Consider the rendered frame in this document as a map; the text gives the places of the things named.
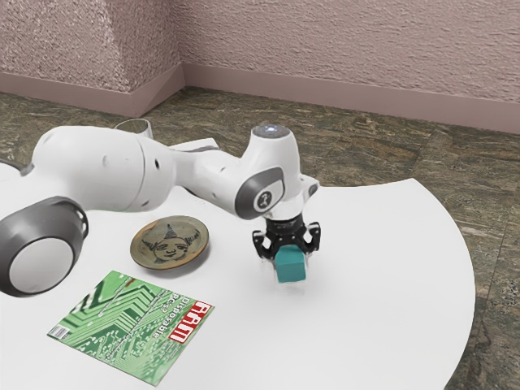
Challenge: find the teal block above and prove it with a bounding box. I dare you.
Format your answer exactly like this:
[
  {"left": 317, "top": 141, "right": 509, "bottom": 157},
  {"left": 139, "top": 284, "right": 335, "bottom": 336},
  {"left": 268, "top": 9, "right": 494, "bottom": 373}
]
[{"left": 275, "top": 244, "right": 307, "bottom": 284}]

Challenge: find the clear glass cup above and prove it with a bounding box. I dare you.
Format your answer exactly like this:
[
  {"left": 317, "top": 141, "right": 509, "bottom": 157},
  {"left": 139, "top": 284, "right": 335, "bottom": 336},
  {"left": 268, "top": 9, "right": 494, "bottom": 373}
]
[{"left": 113, "top": 118, "right": 157, "bottom": 140}]

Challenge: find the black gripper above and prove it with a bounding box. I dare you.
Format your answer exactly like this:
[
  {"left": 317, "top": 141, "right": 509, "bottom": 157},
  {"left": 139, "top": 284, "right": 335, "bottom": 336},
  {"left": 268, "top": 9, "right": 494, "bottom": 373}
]
[{"left": 251, "top": 216, "right": 323, "bottom": 261}]

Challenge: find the green circuit board magazine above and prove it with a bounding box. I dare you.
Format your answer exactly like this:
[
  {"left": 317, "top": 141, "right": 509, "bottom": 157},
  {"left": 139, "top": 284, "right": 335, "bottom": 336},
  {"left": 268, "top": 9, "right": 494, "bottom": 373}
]
[{"left": 45, "top": 269, "right": 216, "bottom": 388}]

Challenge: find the brown plate with face drawing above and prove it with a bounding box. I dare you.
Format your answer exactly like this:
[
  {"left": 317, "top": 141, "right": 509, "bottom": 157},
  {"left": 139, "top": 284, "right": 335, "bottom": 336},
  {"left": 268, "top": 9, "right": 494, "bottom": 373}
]
[{"left": 129, "top": 216, "right": 210, "bottom": 271}]

